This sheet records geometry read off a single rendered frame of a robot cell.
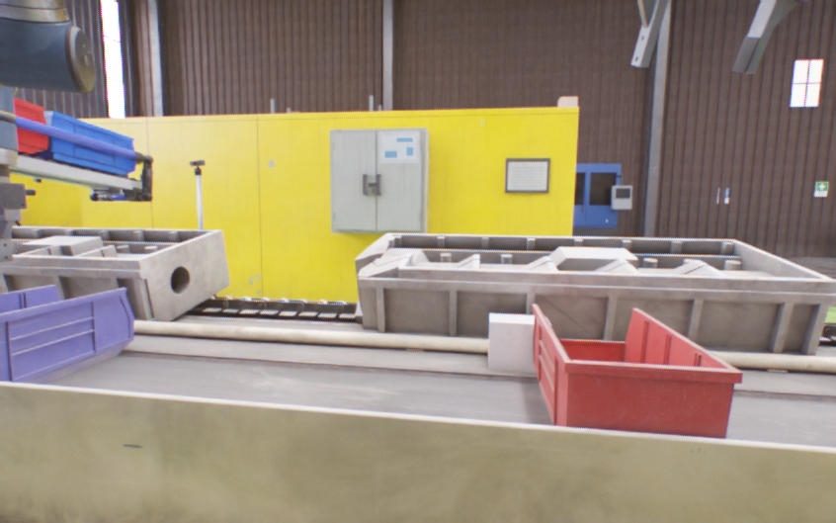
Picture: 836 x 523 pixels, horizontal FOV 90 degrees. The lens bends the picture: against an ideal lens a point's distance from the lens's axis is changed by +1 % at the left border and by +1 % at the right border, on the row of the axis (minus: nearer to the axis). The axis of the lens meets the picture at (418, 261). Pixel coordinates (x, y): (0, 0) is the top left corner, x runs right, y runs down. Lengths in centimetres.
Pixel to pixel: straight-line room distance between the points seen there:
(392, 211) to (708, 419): 273
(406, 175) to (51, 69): 246
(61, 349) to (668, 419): 101
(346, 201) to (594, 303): 246
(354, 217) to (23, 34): 252
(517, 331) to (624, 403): 36
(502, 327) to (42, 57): 91
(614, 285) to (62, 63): 108
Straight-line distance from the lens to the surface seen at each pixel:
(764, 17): 72
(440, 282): 95
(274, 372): 91
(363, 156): 321
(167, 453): 72
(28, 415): 84
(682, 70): 1403
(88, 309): 107
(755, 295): 111
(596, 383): 55
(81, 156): 166
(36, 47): 94
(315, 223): 354
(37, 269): 149
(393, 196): 313
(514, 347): 89
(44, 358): 103
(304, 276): 362
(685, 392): 59
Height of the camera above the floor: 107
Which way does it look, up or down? 7 degrees down
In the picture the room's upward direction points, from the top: 1 degrees clockwise
